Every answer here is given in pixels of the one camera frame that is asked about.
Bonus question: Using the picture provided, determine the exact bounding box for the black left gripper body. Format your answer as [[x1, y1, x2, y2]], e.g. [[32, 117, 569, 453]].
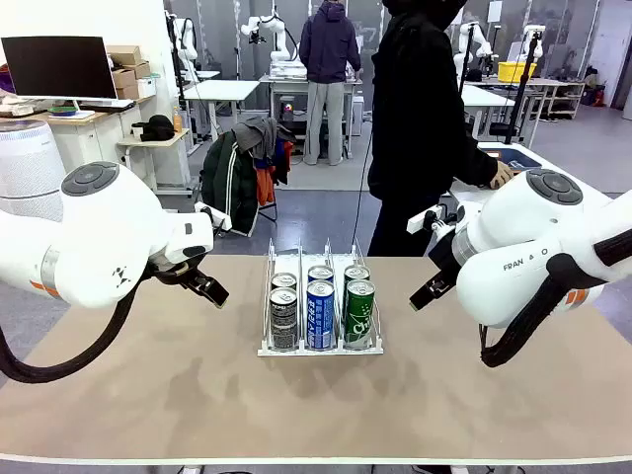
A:
[[146, 259, 204, 291]]

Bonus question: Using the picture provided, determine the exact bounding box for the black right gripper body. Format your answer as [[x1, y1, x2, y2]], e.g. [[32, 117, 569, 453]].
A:
[[427, 234, 466, 293]]

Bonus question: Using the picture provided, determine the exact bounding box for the person's right forearm black sleeve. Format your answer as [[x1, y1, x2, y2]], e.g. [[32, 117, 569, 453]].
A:
[[456, 140, 500, 189]]

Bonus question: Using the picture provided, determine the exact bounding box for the clear plastic can dispenser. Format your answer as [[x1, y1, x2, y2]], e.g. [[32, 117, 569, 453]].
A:
[[256, 237, 385, 357]]

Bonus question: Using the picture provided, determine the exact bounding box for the person's right hand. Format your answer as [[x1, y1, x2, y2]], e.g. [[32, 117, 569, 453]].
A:
[[490, 160, 515, 192]]

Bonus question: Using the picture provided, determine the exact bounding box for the large white table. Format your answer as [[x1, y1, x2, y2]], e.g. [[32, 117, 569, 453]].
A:
[[446, 140, 616, 218]]

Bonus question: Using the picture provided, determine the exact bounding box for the dark green striped jacket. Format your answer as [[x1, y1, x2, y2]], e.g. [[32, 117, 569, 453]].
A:
[[200, 128, 261, 238]]

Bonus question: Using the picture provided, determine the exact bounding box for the orange and blue garment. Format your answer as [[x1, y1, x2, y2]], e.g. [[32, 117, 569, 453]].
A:
[[254, 140, 292, 206]]

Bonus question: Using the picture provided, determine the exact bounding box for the small wooden side table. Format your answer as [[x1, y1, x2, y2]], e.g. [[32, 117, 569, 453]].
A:
[[117, 127, 193, 198]]

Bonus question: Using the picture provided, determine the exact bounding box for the person torso black jacket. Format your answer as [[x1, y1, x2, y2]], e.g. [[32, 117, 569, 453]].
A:
[[367, 0, 495, 258]]

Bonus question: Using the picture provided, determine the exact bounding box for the black bag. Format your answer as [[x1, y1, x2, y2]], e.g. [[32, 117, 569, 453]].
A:
[[131, 114, 177, 143]]

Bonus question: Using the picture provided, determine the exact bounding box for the white desk wooden top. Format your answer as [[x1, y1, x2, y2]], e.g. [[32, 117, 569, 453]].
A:
[[0, 96, 159, 198]]

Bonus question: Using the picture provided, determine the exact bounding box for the grey garment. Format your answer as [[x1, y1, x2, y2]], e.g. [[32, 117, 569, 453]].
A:
[[231, 117, 297, 162]]

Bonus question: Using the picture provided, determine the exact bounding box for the black keyboard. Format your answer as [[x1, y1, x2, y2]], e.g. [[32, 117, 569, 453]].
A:
[[78, 99, 135, 112]]

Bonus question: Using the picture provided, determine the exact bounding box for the black tripod pole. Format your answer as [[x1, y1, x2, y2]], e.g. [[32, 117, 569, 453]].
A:
[[503, 29, 542, 145]]

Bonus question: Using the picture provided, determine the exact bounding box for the white air purifier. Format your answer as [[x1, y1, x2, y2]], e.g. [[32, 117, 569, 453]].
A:
[[0, 118, 68, 223]]

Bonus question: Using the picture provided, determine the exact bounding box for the computer tower glowing fan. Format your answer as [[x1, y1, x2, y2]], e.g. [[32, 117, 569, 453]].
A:
[[274, 93, 300, 124]]

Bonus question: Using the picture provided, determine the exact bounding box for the yellow plastic bin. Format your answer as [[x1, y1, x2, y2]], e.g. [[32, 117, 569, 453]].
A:
[[497, 61, 537, 83]]

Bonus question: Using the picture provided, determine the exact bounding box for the wooden shelf bench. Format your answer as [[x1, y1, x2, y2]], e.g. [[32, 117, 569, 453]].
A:
[[537, 77, 587, 119]]

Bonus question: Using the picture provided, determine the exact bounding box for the grey workbench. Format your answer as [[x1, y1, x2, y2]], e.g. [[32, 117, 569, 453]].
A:
[[259, 61, 364, 159]]

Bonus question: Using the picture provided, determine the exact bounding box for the black computer monitor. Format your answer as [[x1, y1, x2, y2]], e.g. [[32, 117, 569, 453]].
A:
[[0, 35, 119, 103]]

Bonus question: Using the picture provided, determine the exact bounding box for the person in purple hoodie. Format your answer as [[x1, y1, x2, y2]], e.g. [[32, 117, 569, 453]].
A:
[[298, 0, 364, 167]]

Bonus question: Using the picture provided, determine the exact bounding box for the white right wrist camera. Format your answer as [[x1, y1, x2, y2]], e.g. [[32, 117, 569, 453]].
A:
[[407, 206, 468, 236]]

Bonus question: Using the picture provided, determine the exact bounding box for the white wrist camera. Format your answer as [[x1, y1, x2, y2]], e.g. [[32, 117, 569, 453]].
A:
[[407, 206, 468, 236], [194, 200, 233, 232]]

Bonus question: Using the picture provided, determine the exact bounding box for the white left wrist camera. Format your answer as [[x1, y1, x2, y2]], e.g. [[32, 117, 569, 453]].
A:
[[194, 200, 233, 232]]

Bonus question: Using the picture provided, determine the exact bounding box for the right arm black cable sleeve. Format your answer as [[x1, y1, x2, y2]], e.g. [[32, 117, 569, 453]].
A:
[[481, 229, 632, 369]]

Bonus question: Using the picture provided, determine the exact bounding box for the arm black cable sleeve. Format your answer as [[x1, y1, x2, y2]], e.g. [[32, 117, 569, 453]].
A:
[[0, 274, 149, 385], [481, 229, 632, 369]]

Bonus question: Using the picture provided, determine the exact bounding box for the left arm black cable sleeve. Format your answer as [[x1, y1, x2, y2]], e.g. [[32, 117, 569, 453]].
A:
[[0, 274, 149, 385]]

